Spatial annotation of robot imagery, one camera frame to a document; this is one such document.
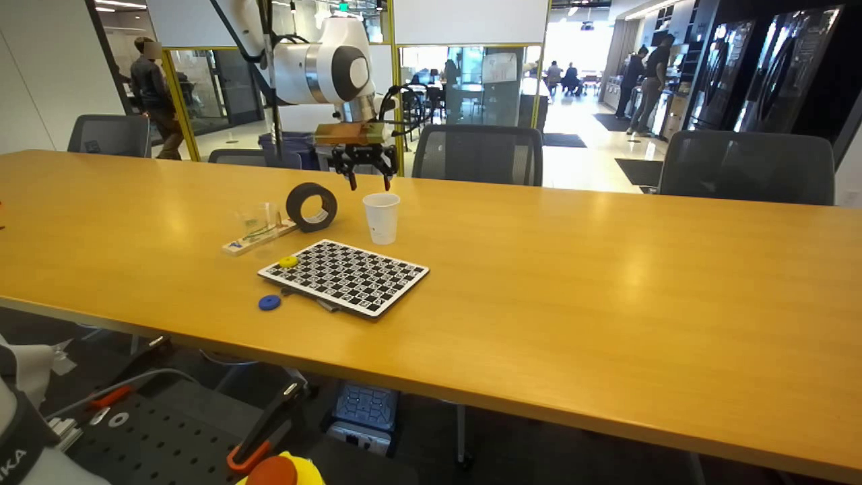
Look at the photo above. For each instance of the walking man dark jacket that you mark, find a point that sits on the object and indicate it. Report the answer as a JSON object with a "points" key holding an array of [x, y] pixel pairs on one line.
{"points": [[152, 95]]}

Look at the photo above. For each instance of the clear plastic object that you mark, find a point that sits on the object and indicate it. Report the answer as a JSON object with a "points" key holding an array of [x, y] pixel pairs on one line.
{"points": [[244, 240]]}

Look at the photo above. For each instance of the yellow disc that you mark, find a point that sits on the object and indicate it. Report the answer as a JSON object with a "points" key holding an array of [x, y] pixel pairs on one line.
{"points": [[286, 262]]}

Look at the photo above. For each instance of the red yellow emergency button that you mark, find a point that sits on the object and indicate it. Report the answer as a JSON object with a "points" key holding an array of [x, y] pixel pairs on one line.
{"points": [[285, 469]]}

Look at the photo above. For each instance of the grey labelled device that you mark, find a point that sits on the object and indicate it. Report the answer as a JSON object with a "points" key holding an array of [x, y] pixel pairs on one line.
{"points": [[24, 440]]}

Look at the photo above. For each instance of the black tape roll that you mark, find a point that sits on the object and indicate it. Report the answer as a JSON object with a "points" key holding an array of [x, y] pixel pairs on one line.
{"points": [[298, 200]]}

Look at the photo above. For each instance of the black mesh office chair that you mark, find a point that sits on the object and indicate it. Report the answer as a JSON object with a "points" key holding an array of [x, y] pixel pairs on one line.
{"points": [[482, 158]]}

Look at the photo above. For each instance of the brown wooden camera mount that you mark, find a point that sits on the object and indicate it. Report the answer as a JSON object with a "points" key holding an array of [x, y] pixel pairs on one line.
{"points": [[351, 135]]}

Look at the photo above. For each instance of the standing person in black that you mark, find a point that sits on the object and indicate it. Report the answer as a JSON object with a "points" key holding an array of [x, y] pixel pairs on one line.
{"points": [[647, 85]]}

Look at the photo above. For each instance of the blue box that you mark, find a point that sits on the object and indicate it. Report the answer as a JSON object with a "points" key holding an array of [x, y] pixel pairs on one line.
{"points": [[364, 414]]}

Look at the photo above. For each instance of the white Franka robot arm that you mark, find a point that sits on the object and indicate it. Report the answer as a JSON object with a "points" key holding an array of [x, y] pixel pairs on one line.
{"points": [[312, 68]]}

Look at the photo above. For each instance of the wide grey office chair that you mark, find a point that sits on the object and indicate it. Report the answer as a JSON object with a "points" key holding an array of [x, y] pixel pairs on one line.
{"points": [[750, 166]]}

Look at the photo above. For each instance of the metal table leg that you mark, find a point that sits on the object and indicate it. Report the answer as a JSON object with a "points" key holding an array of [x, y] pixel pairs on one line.
{"points": [[464, 436]]}

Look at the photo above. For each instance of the white paper cup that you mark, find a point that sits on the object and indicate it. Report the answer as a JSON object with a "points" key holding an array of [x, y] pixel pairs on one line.
{"points": [[385, 219]]}

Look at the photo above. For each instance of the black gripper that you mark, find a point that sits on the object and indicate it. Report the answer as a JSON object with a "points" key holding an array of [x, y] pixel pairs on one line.
{"points": [[363, 158]]}

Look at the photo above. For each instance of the black dotted white board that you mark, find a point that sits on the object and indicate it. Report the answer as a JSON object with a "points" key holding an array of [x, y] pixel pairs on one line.
{"points": [[347, 277]]}

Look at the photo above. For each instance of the yellow frame post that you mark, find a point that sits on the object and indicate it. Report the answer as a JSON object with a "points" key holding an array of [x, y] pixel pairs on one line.
{"points": [[183, 110]]}

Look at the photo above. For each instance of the clear plastic cup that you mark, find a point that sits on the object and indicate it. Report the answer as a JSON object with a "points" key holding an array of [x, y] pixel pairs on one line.
{"points": [[269, 216]]}

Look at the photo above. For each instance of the blue disc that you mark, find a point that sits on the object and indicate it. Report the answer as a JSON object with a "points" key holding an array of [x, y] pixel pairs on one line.
{"points": [[271, 304]]}

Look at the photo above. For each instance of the black glossy cabinet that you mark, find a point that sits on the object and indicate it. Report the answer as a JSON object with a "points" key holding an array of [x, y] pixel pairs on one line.
{"points": [[763, 68]]}

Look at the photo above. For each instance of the black perforated plate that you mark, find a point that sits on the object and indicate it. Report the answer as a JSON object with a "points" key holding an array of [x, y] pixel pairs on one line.
{"points": [[170, 436]]}

